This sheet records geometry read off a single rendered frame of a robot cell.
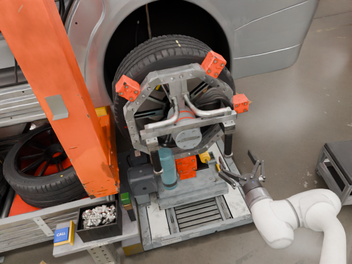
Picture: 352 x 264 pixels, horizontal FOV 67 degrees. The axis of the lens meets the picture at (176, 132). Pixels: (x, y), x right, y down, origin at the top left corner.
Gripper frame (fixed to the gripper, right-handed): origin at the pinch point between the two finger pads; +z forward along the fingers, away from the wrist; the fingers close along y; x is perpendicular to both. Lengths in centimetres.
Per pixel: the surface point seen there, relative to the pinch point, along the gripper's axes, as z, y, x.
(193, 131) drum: 13.8, -15.0, 7.5
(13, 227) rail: 28, -124, -48
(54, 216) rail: 28, -100, -47
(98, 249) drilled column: 1, -74, -49
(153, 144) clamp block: 6.4, -33.7, 11.9
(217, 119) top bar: 9.5, -4.8, 15.3
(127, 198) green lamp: 4, -51, -16
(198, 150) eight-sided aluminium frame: 28.7, -9.3, -20.6
